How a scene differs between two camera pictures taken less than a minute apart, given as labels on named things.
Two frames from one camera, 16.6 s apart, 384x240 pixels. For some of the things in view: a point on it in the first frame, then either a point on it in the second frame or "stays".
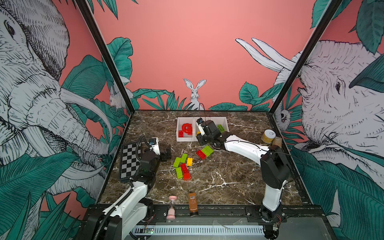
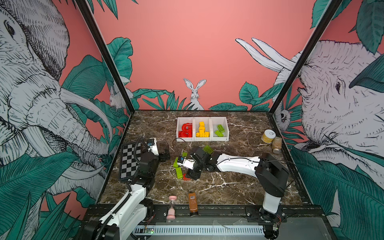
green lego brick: [221, 128] stays
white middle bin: [195, 129] stays
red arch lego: [187, 128] stays
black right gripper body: [205, 139] → [198, 168]
